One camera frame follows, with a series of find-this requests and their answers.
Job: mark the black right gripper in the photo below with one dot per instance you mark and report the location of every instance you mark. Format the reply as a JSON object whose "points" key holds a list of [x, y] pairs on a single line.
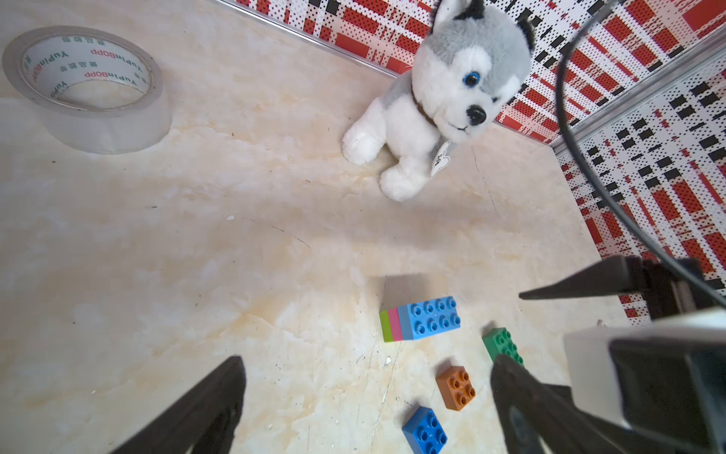
{"points": [[666, 294]]}

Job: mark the clear tape roll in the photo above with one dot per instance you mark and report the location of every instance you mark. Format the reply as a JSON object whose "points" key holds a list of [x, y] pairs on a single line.
{"points": [[93, 91]]}

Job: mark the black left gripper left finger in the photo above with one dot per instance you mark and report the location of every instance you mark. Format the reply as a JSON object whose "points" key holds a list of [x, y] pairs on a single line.
{"points": [[201, 421]]}

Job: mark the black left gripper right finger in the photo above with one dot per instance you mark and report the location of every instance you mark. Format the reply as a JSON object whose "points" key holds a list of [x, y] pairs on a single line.
{"points": [[533, 416]]}

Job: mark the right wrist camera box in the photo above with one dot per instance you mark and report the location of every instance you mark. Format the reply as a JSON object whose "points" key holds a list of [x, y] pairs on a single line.
{"points": [[665, 380]]}

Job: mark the pink green lego stack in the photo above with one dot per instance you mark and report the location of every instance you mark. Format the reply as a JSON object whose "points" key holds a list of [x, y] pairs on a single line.
{"points": [[391, 325]]}

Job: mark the grey white husky plush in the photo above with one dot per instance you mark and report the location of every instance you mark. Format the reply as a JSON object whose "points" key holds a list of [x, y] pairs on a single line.
{"points": [[474, 60]]}

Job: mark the orange square lego brick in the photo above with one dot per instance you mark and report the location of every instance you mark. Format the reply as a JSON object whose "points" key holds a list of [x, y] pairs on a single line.
{"points": [[456, 388]]}

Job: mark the green long lego brick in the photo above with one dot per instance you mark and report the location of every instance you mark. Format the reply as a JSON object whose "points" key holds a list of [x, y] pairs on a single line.
{"points": [[498, 342]]}

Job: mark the light blue long lego brick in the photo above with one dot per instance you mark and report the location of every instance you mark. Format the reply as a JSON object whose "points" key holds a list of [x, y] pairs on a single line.
{"points": [[429, 318]]}

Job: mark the dark blue square lego brick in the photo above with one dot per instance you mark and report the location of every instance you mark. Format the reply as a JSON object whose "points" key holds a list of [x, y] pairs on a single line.
{"points": [[424, 432]]}

